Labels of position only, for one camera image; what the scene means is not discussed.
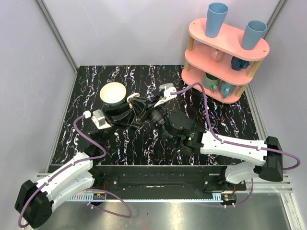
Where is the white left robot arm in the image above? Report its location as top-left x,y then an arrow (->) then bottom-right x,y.
15,103 -> 142,229

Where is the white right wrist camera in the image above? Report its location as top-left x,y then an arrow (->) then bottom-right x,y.
154,83 -> 177,107

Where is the pink three-tier shelf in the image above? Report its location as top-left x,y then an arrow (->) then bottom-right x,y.
181,18 -> 270,104

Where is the dark blue mug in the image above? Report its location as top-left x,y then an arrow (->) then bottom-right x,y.
231,56 -> 250,71

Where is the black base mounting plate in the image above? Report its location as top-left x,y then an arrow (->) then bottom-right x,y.
89,165 -> 247,191

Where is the green ceramic mug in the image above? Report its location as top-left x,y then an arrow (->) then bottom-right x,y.
202,73 -> 220,92

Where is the blue plastic cup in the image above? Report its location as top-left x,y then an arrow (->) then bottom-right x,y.
205,2 -> 228,38
241,20 -> 267,50

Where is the light blue mug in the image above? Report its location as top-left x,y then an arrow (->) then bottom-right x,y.
219,81 -> 236,98

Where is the left blue plastic cup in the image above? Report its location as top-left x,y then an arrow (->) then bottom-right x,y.
205,2 -> 228,38

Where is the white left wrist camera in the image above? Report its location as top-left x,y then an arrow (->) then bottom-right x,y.
83,109 -> 111,130

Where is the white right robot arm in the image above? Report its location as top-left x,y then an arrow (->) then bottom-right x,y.
127,93 -> 283,190

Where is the white earbud case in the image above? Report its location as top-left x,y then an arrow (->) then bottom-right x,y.
126,93 -> 140,109

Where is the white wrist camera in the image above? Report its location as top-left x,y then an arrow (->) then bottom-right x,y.
83,109 -> 111,130
154,83 -> 177,107

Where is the cream and green bowl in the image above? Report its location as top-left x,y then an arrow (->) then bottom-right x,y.
99,82 -> 127,106

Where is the pink mug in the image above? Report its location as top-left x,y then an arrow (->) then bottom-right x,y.
210,48 -> 225,61

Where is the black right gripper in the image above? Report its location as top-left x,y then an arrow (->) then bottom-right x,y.
129,93 -> 173,143

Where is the right blue plastic cup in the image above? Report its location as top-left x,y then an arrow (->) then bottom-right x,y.
241,20 -> 267,50

